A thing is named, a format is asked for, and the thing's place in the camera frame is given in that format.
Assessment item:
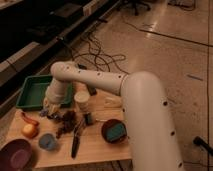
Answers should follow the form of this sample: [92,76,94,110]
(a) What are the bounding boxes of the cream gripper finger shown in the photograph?
[44,104,60,115]

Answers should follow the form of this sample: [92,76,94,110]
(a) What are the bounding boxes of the grey blue towel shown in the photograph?
[39,109,54,119]

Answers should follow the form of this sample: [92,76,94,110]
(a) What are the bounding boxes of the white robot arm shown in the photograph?
[44,62,185,171]

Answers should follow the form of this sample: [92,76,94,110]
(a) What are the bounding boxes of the small metal cup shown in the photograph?
[47,113,61,122]

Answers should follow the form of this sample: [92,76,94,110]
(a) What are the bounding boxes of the white plastic cup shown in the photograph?
[74,91,90,110]

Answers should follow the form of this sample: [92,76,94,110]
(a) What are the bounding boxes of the green plastic tray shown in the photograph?
[15,74,74,111]

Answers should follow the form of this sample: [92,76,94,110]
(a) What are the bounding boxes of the bunch of dark grapes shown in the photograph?
[56,110,77,139]

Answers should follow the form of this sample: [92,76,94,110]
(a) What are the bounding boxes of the red chili pepper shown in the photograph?
[21,112,39,126]

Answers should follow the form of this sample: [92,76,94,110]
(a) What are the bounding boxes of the blue small bowl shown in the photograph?
[38,133,56,151]

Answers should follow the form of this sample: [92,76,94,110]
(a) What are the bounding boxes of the small dark can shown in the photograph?
[84,113,93,126]

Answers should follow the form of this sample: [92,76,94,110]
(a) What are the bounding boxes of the black remote control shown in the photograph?
[87,86,97,96]

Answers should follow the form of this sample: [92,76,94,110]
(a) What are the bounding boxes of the black power adapter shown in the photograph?
[78,64,87,70]

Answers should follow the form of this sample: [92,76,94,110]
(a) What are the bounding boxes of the wooden table board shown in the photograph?
[4,81,133,169]

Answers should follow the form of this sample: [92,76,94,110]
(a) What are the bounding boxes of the purple bowl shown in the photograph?
[0,139,32,171]

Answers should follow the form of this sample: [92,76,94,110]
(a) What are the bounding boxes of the dark bowl with teal sponge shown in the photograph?
[101,119,127,144]

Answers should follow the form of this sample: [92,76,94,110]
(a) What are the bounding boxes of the black handled knife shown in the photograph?
[71,122,83,159]

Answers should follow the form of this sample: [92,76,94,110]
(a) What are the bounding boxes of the black floor cables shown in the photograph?
[56,33,134,76]

